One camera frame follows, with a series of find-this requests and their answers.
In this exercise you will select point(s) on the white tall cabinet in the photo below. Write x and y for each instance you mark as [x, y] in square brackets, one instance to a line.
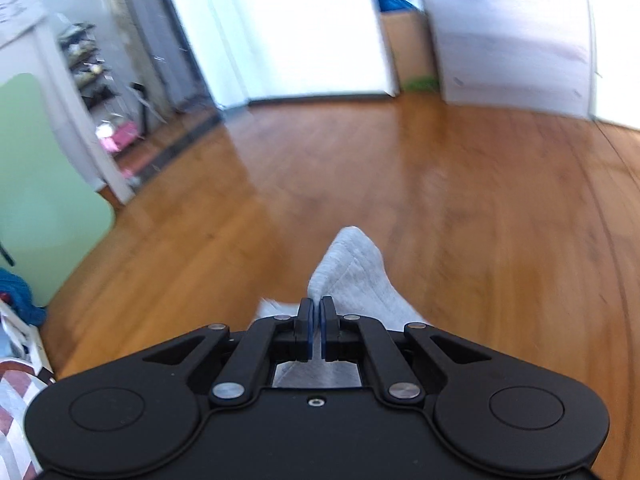
[300, 25]

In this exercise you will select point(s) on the metal storage rack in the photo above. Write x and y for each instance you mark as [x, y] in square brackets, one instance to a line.
[90, 70]

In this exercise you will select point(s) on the white drawer cabinet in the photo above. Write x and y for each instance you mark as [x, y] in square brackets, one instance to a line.
[510, 35]

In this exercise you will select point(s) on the grey cat-print t-shirt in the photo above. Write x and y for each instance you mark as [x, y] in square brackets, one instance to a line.
[350, 270]

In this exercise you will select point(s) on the pale green board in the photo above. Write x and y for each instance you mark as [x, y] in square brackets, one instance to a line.
[40, 185]

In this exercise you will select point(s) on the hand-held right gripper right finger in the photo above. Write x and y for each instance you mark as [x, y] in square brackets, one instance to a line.
[327, 327]

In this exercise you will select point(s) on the blue cloth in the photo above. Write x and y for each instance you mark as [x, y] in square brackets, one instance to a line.
[20, 295]

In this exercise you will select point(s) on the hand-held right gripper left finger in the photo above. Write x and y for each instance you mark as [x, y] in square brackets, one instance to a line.
[305, 330]

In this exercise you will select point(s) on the patterned rug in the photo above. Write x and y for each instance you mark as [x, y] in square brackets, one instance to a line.
[15, 410]

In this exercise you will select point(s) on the pink item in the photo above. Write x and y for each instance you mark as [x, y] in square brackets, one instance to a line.
[120, 137]

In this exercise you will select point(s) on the small green item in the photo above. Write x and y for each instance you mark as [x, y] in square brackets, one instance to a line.
[422, 84]

